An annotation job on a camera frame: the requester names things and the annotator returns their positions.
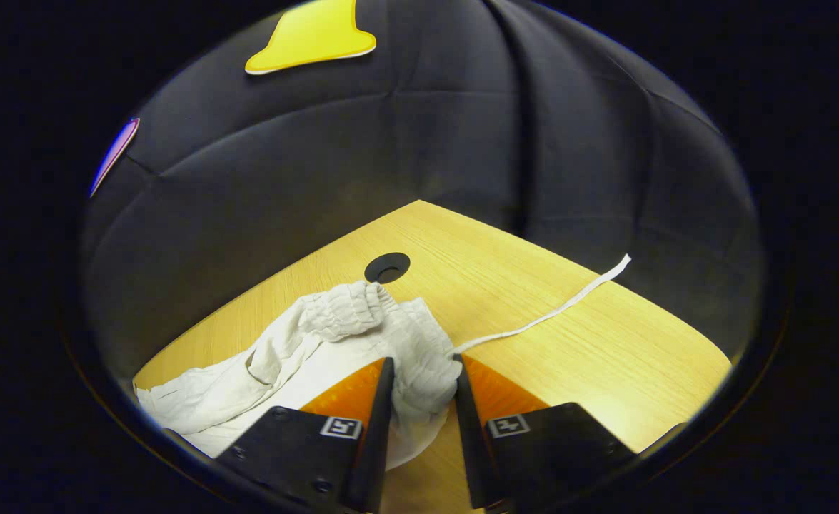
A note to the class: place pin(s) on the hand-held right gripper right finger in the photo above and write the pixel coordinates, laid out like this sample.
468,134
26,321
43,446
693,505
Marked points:
473,442

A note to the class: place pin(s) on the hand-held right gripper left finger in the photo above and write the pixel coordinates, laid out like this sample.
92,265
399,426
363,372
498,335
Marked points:
376,442

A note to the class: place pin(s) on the black backdrop cloth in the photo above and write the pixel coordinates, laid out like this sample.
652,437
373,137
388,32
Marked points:
426,128

